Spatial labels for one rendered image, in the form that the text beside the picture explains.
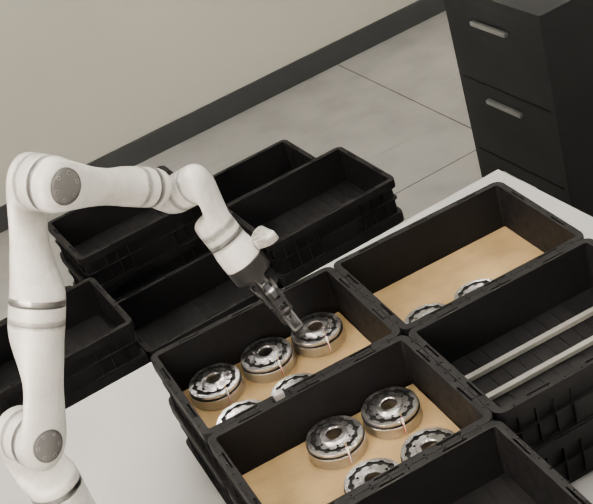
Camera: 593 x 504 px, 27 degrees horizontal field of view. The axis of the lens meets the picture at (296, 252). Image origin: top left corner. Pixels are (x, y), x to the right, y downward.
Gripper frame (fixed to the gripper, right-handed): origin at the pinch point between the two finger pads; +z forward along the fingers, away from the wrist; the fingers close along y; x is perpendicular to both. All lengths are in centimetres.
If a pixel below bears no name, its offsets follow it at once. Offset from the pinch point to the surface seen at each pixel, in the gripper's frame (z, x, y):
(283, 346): 6.4, -3.3, -8.8
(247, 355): 3.9, -9.6, -11.2
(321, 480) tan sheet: 17.4, -15.2, 23.8
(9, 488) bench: 0, -62, -32
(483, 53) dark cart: 15, 102, -112
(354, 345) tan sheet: 14.0, 7.1, -4.1
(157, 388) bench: 6.4, -27.2, -40.4
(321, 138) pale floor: 39, 81, -257
